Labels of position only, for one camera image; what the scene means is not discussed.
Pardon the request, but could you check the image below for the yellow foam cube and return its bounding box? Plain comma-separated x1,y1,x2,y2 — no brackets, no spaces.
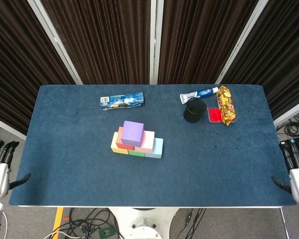
111,131,130,155

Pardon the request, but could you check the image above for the red foam cube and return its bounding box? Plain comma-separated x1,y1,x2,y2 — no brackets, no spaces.
116,126,135,151

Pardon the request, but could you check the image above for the purple foam cube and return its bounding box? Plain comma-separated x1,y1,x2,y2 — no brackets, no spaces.
121,120,145,147

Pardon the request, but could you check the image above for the light blue foam cube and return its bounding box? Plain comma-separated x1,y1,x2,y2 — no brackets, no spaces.
145,138,164,159

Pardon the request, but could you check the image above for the pink foam cube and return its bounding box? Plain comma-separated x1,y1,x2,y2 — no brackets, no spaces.
134,129,155,153

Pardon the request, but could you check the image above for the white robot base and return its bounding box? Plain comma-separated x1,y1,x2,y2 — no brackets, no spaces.
109,208,177,239

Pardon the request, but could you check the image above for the green foam cube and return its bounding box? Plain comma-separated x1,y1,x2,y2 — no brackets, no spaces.
128,149,146,157

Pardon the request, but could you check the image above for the white table leg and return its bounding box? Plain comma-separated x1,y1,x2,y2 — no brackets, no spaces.
279,207,291,239

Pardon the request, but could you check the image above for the black power strip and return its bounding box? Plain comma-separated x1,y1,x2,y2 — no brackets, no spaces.
280,135,299,148

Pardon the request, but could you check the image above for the yellow floor tape strip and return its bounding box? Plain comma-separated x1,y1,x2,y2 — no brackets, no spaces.
51,208,65,233

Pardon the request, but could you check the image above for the gold snack package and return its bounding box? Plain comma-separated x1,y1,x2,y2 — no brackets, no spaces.
215,85,237,127

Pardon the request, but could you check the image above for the red ink pad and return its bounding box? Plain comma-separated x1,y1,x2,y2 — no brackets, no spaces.
207,107,236,123

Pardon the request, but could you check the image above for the dark brown pleated curtain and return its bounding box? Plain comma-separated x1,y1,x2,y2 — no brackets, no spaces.
41,0,151,85
0,0,77,135
221,0,299,120
157,0,260,85

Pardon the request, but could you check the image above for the green circuit board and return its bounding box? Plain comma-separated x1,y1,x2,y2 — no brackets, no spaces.
98,227,115,239

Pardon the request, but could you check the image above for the black mesh pen cup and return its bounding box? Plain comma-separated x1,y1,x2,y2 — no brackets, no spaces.
183,98,206,123

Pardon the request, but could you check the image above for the white blue toothpaste tube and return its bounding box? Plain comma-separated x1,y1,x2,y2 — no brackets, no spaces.
179,86,219,105

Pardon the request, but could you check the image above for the blue cookie package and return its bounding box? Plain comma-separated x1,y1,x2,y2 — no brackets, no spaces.
100,92,145,111

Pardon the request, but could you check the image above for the black cable pile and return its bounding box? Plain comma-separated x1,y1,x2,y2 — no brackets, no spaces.
276,113,299,137

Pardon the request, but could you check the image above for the black floor cable bundle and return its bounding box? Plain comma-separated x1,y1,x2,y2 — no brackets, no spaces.
43,208,120,239

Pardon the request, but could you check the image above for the black hanging cable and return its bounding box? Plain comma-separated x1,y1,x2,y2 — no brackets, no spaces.
179,208,206,239

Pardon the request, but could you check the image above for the white partition post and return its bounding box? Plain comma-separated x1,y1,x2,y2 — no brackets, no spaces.
27,0,83,85
215,0,269,85
149,0,164,85

